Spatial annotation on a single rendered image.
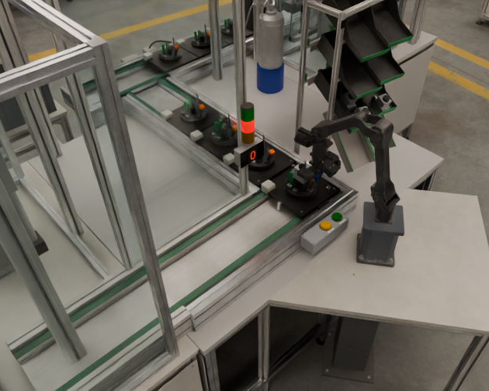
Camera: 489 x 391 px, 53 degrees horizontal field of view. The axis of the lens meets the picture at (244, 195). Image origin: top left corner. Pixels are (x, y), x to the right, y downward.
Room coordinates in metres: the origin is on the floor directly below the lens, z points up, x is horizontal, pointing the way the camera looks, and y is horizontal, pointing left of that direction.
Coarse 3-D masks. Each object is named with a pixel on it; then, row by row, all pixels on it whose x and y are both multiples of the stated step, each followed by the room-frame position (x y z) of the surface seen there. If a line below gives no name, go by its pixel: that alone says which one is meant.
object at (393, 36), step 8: (384, 0) 1.90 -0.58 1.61; (392, 0) 1.87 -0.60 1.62; (376, 8) 1.88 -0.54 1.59; (384, 8) 1.89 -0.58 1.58; (392, 8) 1.86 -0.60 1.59; (376, 16) 1.84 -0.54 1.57; (384, 16) 1.85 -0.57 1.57; (392, 16) 1.85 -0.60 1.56; (376, 24) 1.80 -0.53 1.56; (384, 24) 1.81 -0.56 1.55; (392, 24) 1.82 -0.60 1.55; (400, 24) 1.82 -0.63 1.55; (384, 32) 1.77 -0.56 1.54; (392, 32) 1.78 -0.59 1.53; (400, 32) 1.79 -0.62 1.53; (408, 32) 1.77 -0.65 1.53; (384, 40) 1.71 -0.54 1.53; (392, 40) 1.74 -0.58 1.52; (400, 40) 1.72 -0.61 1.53
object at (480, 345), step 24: (264, 312) 1.07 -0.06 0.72; (264, 336) 1.07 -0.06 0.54; (336, 336) 1.27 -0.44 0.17; (360, 336) 1.17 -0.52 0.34; (480, 336) 0.90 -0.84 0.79; (264, 360) 1.05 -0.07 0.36; (336, 360) 1.18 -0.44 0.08; (360, 360) 1.16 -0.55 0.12; (480, 360) 0.88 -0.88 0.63; (456, 384) 0.89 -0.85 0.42
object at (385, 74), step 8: (384, 56) 1.84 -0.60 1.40; (392, 56) 1.82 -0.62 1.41; (376, 64) 1.79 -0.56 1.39; (384, 64) 1.80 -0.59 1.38; (392, 64) 1.81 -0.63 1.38; (376, 72) 1.76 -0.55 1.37; (384, 72) 1.76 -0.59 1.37; (392, 72) 1.77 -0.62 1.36; (400, 72) 1.77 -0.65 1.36; (384, 80) 1.73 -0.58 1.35; (392, 80) 1.73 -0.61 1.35
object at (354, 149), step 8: (336, 136) 1.67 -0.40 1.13; (344, 136) 1.70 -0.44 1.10; (352, 136) 1.71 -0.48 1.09; (360, 136) 1.71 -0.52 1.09; (336, 144) 1.66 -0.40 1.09; (344, 144) 1.67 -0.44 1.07; (352, 144) 1.69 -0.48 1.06; (360, 144) 1.70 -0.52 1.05; (368, 144) 1.67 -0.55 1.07; (344, 152) 1.61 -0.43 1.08; (352, 152) 1.66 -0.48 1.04; (360, 152) 1.67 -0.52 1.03; (368, 152) 1.66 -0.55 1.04; (344, 160) 1.61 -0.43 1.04; (352, 160) 1.63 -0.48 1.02; (360, 160) 1.64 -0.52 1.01; (368, 160) 1.65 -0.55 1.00; (352, 168) 1.57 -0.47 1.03
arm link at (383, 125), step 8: (384, 120) 1.32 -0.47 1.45; (376, 128) 1.28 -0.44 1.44; (384, 128) 1.28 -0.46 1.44; (392, 128) 1.30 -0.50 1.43; (384, 136) 1.27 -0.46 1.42; (376, 144) 1.27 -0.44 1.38; (384, 144) 1.27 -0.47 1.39; (376, 152) 1.28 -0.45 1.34; (384, 152) 1.27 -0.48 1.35; (376, 160) 1.28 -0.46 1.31; (384, 160) 1.27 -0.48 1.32; (376, 168) 1.27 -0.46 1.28; (384, 168) 1.26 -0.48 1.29; (376, 176) 1.27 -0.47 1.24; (384, 176) 1.25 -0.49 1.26; (376, 184) 1.26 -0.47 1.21; (384, 184) 1.25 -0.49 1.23; (392, 184) 1.27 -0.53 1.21; (376, 192) 1.25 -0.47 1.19; (384, 192) 1.23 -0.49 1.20; (392, 192) 1.25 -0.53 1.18; (384, 200) 1.22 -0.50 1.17
